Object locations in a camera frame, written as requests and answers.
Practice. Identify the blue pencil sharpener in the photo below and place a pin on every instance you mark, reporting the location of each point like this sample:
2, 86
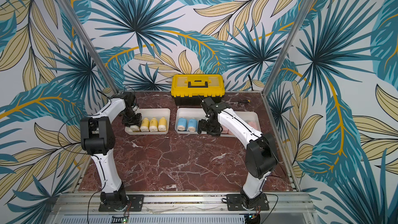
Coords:
192, 125
182, 124

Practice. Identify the white left storage tray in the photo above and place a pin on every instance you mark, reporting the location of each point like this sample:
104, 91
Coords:
150, 113

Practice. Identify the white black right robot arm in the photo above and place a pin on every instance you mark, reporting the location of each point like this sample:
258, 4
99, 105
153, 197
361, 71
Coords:
261, 155

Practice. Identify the pink pencil sharpener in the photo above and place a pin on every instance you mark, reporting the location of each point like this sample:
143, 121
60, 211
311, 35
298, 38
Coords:
225, 130
253, 125

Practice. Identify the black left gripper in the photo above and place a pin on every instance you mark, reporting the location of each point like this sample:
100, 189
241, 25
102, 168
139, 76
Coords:
137, 121

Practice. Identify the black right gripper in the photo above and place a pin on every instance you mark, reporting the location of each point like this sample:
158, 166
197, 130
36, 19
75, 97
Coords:
209, 127

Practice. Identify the white right storage tray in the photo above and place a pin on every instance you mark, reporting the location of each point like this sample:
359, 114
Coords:
246, 117

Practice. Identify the white middle storage tray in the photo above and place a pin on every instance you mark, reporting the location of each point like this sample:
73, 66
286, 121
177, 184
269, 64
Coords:
189, 113

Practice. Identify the yellow black toolbox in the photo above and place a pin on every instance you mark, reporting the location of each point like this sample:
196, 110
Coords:
189, 90

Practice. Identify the white storage tray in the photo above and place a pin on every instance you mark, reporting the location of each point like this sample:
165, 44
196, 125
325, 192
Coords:
246, 117
189, 113
150, 113

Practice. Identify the black yellow screwdriver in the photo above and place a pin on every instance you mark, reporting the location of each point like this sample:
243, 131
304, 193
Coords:
244, 101

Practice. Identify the yellow pencil sharpener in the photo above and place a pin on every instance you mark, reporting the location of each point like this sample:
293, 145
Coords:
162, 124
153, 125
144, 127
135, 128

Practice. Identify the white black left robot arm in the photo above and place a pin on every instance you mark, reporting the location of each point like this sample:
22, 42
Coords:
98, 140

